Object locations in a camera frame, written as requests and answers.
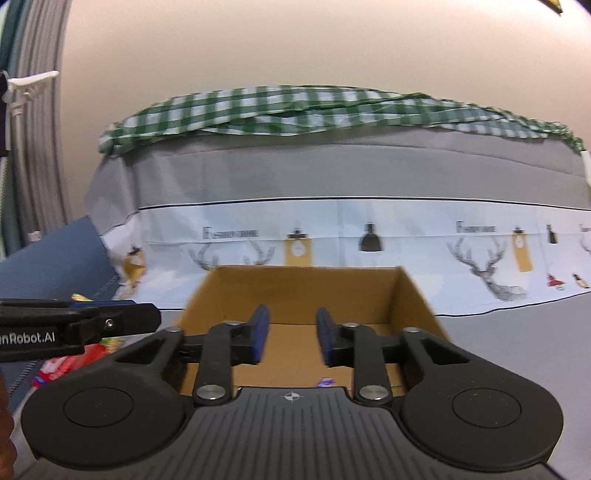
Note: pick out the purple snack packet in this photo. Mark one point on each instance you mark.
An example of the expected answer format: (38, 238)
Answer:
(325, 381)

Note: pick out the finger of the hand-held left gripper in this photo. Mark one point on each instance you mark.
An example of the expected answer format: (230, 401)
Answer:
(124, 321)
(46, 308)

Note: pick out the gold candy wrapper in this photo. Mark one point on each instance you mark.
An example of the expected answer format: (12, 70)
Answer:
(81, 298)

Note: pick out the grey curtain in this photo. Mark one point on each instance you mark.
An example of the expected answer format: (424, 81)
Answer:
(32, 41)

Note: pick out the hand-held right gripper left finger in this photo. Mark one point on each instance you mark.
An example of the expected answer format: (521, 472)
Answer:
(261, 333)

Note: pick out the blue fabric sofa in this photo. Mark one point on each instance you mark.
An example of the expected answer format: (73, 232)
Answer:
(51, 267)

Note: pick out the grey white deer print cloth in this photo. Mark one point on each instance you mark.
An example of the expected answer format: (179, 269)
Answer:
(323, 170)

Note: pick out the brown cardboard box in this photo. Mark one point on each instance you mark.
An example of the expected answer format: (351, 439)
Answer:
(304, 295)

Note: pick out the white plastic rack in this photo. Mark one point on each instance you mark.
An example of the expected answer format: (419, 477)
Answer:
(28, 84)

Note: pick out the red snack packet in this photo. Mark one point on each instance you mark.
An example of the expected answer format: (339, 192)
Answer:
(69, 362)

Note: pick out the green checkered cloth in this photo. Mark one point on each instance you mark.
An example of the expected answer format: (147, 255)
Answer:
(286, 108)

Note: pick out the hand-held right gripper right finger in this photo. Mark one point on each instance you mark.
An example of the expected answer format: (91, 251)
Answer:
(323, 333)

